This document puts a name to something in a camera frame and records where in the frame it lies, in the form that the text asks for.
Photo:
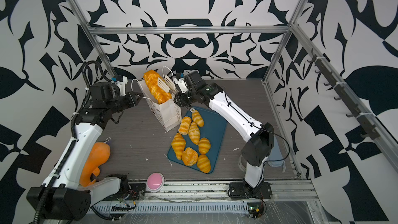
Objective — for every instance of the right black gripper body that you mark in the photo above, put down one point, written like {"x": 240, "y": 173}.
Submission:
{"x": 187, "y": 98}

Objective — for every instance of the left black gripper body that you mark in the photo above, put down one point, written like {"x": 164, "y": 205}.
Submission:
{"x": 124, "y": 101}

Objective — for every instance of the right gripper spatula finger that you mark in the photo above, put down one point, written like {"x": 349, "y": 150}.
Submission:
{"x": 163, "y": 85}
{"x": 170, "y": 84}

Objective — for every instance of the long braided fake bread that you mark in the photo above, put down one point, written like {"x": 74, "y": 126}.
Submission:
{"x": 151, "y": 80}

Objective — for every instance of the white paper gift bag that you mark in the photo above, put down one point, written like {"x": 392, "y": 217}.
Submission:
{"x": 168, "y": 114}

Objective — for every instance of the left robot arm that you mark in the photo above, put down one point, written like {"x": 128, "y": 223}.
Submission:
{"x": 61, "y": 196}

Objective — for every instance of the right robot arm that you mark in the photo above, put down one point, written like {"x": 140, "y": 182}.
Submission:
{"x": 259, "y": 138}

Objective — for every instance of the fake croissant left large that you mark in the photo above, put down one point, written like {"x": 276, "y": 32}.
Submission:
{"x": 178, "y": 145}

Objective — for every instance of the fake croissant small centre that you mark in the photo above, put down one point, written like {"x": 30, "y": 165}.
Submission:
{"x": 204, "y": 146}

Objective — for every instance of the round fake bread roll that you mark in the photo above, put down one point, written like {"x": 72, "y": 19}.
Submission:
{"x": 189, "y": 157}

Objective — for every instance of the fake croissant bottom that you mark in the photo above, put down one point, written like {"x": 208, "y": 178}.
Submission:
{"x": 203, "y": 163}

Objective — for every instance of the teal plastic tray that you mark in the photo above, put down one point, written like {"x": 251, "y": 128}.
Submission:
{"x": 213, "y": 129}

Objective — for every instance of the orange plush toy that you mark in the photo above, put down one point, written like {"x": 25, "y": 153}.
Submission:
{"x": 98, "y": 156}

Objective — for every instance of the pink push button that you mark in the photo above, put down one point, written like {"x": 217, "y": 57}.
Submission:
{"x": 155, "y": 182}

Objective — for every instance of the clear tape roll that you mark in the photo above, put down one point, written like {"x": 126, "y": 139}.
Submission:
{"x": 240, "y": 164}

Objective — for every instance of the small circuit board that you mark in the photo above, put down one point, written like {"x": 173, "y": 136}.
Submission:
{"x": 256, "y": 210}

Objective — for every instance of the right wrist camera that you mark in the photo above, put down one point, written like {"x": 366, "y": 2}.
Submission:
{"x": 180, "y": 83}

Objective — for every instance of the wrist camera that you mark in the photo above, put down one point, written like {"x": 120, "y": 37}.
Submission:
{"x": 121, "y": 82}
{"x": 180, "y": 83}

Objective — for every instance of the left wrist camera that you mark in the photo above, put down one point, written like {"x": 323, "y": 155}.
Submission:
{"x": 121, "y": 82}

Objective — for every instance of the white cable duct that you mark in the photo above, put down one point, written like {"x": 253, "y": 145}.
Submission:
{"x": 177, "y": 208}

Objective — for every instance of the black hook rail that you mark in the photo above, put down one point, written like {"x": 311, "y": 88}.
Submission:
{"x": 347, "y": 96}

